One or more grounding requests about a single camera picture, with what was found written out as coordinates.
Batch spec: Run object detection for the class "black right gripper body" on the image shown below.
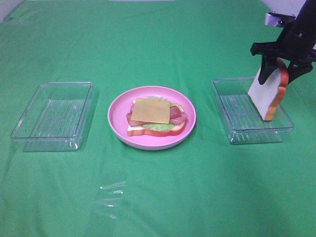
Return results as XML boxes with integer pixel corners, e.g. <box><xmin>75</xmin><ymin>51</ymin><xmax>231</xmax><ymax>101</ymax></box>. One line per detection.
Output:
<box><xmin>250</xmin><ymin>21</ymin><xmax>316</xmax><ymax>65</ymax></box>

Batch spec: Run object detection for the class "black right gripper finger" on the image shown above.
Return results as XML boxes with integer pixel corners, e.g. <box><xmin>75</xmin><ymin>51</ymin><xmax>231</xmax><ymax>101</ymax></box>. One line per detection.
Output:
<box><xmin>287</xmin><ymin>61</ymin><xmax>313</xmax><ymax>84</ymax></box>
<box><xmin>258</xmin><ymin>55</ymin><xmax>278</xmax><ymax>85</ymax></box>

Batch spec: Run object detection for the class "toy bread slice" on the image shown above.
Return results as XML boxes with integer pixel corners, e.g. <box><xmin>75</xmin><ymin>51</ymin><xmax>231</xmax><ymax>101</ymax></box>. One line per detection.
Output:
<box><xmin>247</xmin><ymin>58</ymin><xmax>289</xmax><ymax>121</ymax></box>
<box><xmin>126</xmin><ymin>100</ymin><xmax>188</xmax><ymax>137</ymax></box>

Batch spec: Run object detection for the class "toy bacon strip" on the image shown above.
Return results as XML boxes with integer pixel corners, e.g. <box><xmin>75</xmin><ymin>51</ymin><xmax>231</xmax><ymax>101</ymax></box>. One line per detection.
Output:
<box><xmin>126</xmin><ymin>106</ymin><xmax>183</xmax><ymax>126</ymax></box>
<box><xmin>130</xmin><ymin>103</ymin><xmax>189</xmax><ymax>125</ymax></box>

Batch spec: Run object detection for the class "toy bacon strip front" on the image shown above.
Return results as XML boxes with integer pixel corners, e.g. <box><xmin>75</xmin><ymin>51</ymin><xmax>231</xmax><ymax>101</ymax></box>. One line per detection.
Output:
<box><xmin>126</xmin><ymin>106</ymin><xmax>183</xmax><ymax>126</ymax></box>

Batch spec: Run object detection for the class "toy lettuce leaf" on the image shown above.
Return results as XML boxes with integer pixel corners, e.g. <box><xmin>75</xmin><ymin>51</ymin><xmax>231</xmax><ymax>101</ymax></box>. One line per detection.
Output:
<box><xmin>141</xmin><ymin>96</ymin><xmax>176</xmax><ymax>131</ymax></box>

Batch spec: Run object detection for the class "toy yellow cheese slice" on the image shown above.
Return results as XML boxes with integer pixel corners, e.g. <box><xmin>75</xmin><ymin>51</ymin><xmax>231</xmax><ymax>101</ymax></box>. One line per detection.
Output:
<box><xmin>131</xmin><ymin>98</ymin><xmax>170</xmax><ymax>123</ymax></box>

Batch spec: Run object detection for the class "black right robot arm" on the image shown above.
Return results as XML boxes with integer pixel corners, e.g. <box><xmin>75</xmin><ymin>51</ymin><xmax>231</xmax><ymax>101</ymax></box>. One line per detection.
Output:
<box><xmin>250</xmin><ymin>0</ymin><xmax>316</xmax><ymax>85</ymax></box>

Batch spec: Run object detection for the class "clear bread container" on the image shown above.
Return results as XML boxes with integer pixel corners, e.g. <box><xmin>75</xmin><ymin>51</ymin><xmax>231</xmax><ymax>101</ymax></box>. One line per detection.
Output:
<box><xmin>212</xmin><ymin>77</ymin><xmax>294</xmax><ymax>145</ymax></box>

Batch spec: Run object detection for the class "green tablecloth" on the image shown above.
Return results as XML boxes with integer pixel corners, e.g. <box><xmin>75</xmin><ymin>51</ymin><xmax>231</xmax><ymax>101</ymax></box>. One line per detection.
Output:
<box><xmin>0</xmin><ymin>0</ymin><xmax>316</xmax><ymax>237</ymax></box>

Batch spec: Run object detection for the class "pink round plate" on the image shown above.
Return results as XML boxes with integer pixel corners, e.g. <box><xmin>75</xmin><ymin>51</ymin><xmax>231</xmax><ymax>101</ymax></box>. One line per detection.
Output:
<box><xmin>108</xmin><ymin>86</ymin><xmax>197</xmax><ymax>151</ymax></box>

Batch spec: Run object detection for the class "clear plastic film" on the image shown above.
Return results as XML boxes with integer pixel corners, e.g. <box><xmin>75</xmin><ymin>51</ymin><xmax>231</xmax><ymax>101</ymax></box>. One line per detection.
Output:
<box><xmin>92</xmin><ymin>171</ymin><xmax>127</xmax><ymax>220</ymax></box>

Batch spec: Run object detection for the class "clear fillings container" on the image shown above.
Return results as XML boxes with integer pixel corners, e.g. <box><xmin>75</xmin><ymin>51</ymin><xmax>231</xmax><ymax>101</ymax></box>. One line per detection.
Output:
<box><xmin>10</xmin><ymin>82</ymin><xmax>93</xmax><ymax>152</ymax></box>

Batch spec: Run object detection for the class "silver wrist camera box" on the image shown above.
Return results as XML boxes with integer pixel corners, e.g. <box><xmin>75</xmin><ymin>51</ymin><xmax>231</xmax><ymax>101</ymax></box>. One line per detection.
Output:
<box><xmin>264</xmin><ymin>12</ymin><xmax>296</xmax><ymax>28</ymax></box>

